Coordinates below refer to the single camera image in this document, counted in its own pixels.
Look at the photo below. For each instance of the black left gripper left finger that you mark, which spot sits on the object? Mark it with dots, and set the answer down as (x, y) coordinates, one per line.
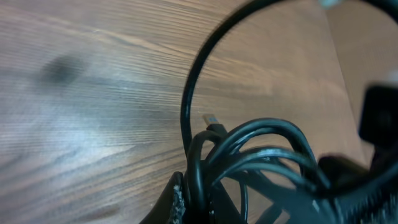
(170, 207)

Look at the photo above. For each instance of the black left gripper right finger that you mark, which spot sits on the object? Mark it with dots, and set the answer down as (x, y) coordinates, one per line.
(223, 210)

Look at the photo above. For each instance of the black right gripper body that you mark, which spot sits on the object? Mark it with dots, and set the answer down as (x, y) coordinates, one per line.
(368, 195)

